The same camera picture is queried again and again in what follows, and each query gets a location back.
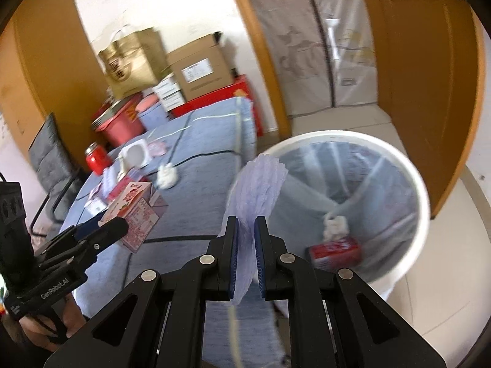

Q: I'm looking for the white round trash bin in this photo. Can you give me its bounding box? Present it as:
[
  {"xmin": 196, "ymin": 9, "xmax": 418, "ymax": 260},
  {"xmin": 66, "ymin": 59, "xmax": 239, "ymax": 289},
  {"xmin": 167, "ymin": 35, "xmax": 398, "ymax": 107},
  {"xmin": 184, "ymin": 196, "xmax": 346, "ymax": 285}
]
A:
[{"xmin": 251, "ymin": 130, "xmax": 431, "ymax": 301}]

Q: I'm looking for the white plastic cup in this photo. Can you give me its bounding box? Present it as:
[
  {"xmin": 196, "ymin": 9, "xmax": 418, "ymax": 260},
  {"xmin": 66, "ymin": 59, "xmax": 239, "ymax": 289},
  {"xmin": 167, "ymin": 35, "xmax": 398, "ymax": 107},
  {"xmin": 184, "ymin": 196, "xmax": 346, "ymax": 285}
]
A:
[{"xmin": 118, "ymin": 139, "xmax": 149, "ymax": 169}]

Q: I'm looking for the blue bin with pink lid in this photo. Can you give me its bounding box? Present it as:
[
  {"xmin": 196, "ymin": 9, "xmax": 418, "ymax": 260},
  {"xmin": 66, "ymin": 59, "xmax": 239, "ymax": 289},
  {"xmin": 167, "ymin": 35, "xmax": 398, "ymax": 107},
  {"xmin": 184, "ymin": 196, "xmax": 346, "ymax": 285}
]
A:
[{"xmin": 136, "ymin": 96, "xmax": 169, "ymax": 131}]

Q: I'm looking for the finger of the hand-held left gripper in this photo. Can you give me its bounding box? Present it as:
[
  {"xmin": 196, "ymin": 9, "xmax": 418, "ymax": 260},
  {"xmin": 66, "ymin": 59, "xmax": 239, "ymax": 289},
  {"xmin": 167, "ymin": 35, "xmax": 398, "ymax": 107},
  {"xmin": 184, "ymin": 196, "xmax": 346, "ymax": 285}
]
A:
[
  {"xmin": 38, "ymin": 217, "xmax": 130, "ymax": 274},
  {"xmin": 34, "ymin": 220, "xmax": 102, "ymax": 262}
]

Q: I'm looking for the red jar with metal lid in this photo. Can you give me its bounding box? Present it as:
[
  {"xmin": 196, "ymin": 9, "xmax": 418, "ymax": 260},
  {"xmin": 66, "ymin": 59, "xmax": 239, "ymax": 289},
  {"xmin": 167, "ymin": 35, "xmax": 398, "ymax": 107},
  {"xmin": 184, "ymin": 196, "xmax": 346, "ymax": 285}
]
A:
[{"xmin": 84, "ymin": 142, "xmax": 112, "ymax": 176}]

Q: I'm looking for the red flat box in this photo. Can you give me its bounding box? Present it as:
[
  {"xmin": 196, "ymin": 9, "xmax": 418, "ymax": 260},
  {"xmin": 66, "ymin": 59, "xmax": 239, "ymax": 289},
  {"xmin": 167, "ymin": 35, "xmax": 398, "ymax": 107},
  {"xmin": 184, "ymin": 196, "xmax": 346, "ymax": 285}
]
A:
[{"xmin": 169, "ymin": 75, "xmax": 265, "ymax": 137}]

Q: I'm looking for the brown cardboard box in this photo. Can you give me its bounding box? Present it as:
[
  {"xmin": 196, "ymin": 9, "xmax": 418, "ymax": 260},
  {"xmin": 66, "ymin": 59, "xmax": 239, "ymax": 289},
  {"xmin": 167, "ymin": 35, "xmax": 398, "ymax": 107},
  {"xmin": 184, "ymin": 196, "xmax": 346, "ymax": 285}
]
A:
[{"xmin": 167, "ymin": 33, "xmax": 236, "ymax": 102}]

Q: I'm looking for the grey padded chair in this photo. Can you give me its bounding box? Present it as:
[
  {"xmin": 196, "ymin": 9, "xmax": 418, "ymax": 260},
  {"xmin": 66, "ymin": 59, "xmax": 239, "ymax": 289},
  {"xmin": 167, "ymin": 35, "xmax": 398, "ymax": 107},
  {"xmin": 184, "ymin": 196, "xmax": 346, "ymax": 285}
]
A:
[{"xmin": 28, "ymin": 113, "xmax": 87, "ymax": 234}]

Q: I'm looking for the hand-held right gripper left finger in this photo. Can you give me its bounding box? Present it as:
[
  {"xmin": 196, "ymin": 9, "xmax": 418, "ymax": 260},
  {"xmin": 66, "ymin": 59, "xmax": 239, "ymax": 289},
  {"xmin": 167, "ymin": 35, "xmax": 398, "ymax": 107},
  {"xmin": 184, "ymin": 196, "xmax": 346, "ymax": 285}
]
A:
[{"xmin": 43, "ymin": 216, "xmax": 240, "ymax": 368}]

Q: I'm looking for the red drink carton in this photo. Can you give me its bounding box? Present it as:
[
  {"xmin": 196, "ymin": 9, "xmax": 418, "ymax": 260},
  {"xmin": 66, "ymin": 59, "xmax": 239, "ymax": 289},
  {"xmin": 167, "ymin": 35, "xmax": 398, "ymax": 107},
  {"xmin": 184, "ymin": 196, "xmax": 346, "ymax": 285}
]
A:
[{"xmin": 306, "ymin": 236, "xmax": 363, "ymax": 271}]

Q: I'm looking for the crumpled white tissue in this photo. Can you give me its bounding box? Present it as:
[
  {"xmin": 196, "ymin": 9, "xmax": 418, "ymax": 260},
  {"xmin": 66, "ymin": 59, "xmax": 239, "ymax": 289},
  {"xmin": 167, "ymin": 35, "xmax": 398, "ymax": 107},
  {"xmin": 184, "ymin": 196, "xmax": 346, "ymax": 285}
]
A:
[
  {"xmin": 323, "ymin": 213, "xmax": 349, "ymax": 240},
  {"xmin": 156, "ymin": 163, "xmax": 179, "ymax": 189}
]

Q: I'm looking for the red plastic bucket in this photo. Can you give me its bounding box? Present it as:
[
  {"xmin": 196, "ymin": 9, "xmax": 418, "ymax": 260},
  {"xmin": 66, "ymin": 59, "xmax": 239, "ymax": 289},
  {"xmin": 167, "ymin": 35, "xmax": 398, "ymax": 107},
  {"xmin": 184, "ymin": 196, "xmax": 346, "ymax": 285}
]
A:
[{"xmin": 91, "ymin": 94, "xmax": 144, "ymax": 148}]

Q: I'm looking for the person's left hand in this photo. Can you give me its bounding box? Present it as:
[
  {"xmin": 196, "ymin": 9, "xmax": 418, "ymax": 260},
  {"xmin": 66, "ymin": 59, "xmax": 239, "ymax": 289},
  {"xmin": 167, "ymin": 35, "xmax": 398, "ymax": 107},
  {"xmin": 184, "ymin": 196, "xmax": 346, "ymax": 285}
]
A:
[{"xmin": 19, "ymin": 294, "xmax": 89, "ymax": 353}]

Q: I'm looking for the blue checked tablecloth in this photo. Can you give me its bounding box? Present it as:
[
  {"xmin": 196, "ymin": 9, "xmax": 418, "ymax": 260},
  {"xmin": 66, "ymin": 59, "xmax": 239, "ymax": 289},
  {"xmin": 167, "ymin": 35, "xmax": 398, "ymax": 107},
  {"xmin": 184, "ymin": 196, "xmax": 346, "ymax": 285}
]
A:
[{"xmin": 59, "ymin": 98, "xmax": 292, "ymax": 368}]

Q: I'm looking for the gold paper bag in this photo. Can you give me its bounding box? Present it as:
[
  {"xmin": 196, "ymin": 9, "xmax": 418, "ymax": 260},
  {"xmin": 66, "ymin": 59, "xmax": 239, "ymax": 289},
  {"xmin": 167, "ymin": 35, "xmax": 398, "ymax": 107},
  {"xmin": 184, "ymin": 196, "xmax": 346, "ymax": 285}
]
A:
[{"xmin": 96, "ymin": 21, "xmax": 170, "ymax": 101}]

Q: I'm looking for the pink milk carton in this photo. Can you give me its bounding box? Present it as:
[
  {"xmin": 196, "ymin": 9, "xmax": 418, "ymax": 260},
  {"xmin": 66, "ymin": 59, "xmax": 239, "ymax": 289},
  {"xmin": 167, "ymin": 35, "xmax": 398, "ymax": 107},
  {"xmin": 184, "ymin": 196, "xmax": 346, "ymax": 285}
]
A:
[{"xmin": 99, "ymin": 181, "xmax": 168, "ymax": 254}]

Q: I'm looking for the wooden door frame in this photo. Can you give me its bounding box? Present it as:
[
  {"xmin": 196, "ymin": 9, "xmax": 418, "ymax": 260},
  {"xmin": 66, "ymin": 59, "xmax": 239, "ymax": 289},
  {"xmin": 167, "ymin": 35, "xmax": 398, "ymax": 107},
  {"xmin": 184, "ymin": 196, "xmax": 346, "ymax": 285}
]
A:
[{"xmin": 222, "ymin": 0, "xmax": 292, "ymax": 139}]

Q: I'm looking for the wooden closet door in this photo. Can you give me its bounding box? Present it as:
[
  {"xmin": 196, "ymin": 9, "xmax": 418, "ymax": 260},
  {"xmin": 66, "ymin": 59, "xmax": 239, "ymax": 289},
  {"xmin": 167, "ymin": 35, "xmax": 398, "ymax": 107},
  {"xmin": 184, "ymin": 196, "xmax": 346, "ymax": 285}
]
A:
[{"xmin": 0, "ymin": 0, "xmax": 106, "ymax": 169}]

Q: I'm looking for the printed door curtain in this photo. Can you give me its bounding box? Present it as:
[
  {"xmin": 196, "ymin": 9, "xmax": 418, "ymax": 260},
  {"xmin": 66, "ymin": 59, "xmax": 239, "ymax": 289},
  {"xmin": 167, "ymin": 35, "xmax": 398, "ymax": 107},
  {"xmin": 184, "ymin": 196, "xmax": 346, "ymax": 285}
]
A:
[{"xmin": 242, "ymin": 0, "xmax": 378, "ymax": 117}]

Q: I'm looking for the wooden room door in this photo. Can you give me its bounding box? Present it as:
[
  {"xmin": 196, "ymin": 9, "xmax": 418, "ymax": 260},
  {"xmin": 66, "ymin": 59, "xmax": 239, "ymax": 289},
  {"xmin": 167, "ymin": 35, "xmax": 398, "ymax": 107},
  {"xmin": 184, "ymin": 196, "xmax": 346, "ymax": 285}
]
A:
[{"xmin": 358, "ymin": 0, "xmax": 488, "ymax": 219}]

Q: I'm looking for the pink white wrapper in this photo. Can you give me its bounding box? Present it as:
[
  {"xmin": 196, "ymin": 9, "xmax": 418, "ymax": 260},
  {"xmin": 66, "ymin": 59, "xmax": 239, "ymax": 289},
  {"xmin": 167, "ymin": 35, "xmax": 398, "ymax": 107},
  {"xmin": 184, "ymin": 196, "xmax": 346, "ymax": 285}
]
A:
[{"xmin": 83, "ymin": 183, "xmax": 110, "ymax": 215}]

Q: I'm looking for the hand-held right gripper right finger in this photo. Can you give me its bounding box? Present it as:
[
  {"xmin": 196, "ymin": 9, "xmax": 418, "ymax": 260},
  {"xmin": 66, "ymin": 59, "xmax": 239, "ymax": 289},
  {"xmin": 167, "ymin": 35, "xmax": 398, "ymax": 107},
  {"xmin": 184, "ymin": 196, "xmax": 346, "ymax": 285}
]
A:
[{"xmin": 254, "ymin": 216, "xmax": 447, "ymax": 368}]

